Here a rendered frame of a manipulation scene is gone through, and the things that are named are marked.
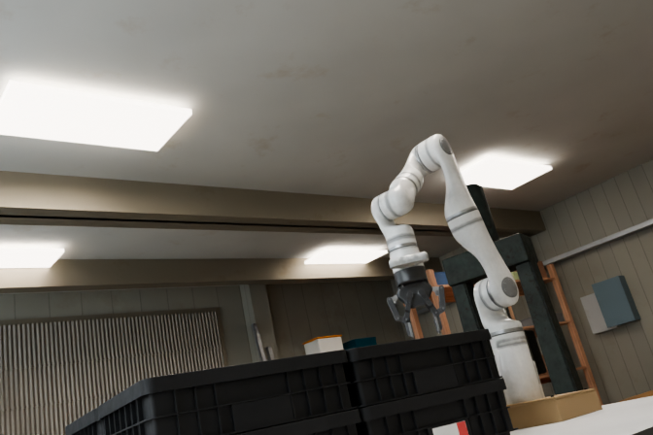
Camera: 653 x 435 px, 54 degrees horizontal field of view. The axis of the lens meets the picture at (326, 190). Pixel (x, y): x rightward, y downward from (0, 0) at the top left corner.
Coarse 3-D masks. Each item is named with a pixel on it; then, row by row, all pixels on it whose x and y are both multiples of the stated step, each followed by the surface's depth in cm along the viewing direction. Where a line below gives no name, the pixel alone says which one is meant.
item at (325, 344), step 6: (324, 336) 955; (330, 336) 963; (336, 336) 970; (306, 342) 966; (312, 342) 957; (318, 342) 947; (324, 342) 952; (330, 342) 959; (336, 342) 966; (306, 348) 967; (312, 348) 956; (318, 348) 945; (324, 348) 947; (330, 348) 955; (336, 348) 962; (342, 348) 968
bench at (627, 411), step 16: (640, 400) 159; (592, 416) 143; (608, 416) 132; (624, 416) 122; (640, 416) 114; (512, 432) 150; (528, 432) 138; (544, 432) 127; (560, 432) 119; (576, 432) 110; (592, 432) 104; (608, 432) 98; (624, 432) 92; (640, 432) 89
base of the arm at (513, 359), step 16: (496, 336) 166; (512, 336) 164; (496, 352) 166; (512, 352) 163; (528, 352) 164; (512, 368) 162; (528, 368) 162; (512, 384) 161; (528, 384) 160; (512, 400) 161; (528, 400) 159
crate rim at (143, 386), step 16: (320, 352) 118; (336, 352) 120; (224, 368) 107; (240, 368) 109; (256, 368) 110; (272, 368) 112; (288, 368) 113; (304, 368) 115; (144, 384) 100; (160, 384) 101; (176, 384) 102; (192, 384) 103; (208, 384) 104; (112, 400) 113; (128, 400) 105
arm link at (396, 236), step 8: (376, 200) 156; (376, 208) 156; (376, 216) 155; (384, 216) 155; (384, 224) 154; (392, 224) 156; (400, 224) 153; (384, 232) 154; (392, 232) 152; (400, 232) 151; (408, 232) 151; (392, 240) 151; (400, 240) 150; (408, 240) 150; (392, 248) 151
